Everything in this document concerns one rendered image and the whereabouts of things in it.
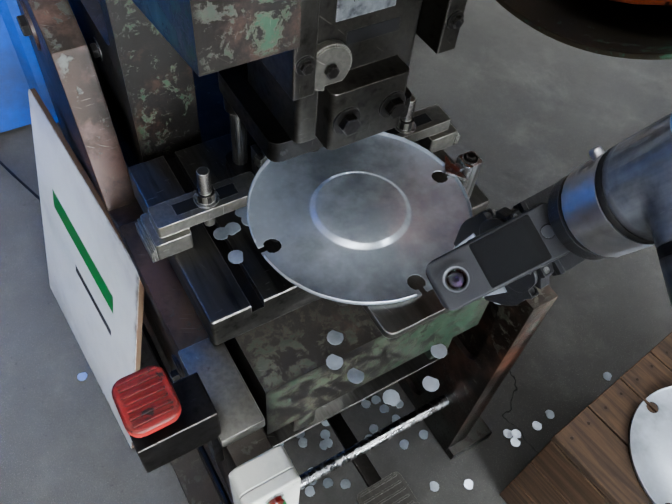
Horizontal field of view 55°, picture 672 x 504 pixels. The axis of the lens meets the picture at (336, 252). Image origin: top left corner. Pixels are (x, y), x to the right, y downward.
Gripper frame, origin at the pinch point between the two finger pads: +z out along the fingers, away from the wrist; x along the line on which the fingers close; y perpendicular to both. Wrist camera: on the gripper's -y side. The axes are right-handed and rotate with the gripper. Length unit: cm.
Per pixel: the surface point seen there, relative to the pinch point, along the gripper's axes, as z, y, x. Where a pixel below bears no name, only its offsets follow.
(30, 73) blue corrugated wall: 119, -17, 101
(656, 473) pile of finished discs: 35, 36, -47
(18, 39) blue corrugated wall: 109, -16, 106
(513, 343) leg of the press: 32.0, 22.0, -15.4
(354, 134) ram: 4.3, 0.2, 19.3
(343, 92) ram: -1.7, -1.8, 22.3
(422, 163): 16.3, 13.8, 14.9
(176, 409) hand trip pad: 12.3, -29.8, 1.9
